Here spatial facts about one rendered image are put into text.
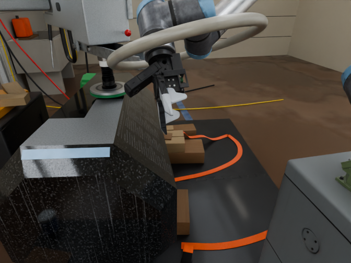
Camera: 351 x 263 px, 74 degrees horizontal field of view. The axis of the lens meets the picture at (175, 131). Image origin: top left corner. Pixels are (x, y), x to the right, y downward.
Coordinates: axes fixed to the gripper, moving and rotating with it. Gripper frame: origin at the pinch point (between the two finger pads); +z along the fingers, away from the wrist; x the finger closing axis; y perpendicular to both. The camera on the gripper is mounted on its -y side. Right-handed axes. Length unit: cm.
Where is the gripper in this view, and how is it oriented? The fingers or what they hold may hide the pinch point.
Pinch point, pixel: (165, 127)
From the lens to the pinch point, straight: 58.5
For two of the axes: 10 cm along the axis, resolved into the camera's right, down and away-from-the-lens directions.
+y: 9.7, -1.5, 1.7
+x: -1.2, 2.9, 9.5
